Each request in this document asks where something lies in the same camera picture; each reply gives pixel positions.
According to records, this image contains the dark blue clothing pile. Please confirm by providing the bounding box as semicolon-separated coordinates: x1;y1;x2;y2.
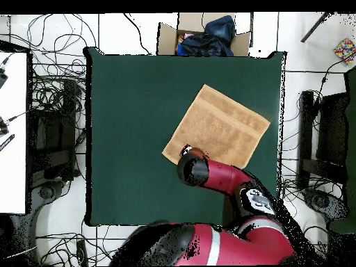
175;15;236;58

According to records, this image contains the cardboard box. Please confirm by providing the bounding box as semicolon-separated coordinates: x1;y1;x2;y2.
156;12;253;58

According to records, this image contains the grey metal bar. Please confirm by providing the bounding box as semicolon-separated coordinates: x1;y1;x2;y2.
300;12;332;43

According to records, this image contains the black equipment stand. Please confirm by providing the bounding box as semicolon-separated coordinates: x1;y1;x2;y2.
27;80;82;186
296;90;350;191

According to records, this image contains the green covered furniture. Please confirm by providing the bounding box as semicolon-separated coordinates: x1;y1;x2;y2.
327;66;356;234

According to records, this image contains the black power strip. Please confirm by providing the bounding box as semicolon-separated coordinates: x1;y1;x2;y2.
76;239;89;267

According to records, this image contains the colourful dotted item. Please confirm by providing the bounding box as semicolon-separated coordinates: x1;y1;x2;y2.
333;38;356;64

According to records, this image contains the white side table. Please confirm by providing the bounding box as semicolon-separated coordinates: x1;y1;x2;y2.
0;51;29;215

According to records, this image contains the orange terry towel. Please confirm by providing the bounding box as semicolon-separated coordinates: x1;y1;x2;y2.
161;83;271;170

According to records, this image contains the black cable tangle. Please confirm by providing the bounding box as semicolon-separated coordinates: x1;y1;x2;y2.
5;13;98;181
35;222;126;266
277;55;356;265

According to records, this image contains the dark green table cloth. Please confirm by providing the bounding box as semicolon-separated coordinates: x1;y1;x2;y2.
83;46;287;231

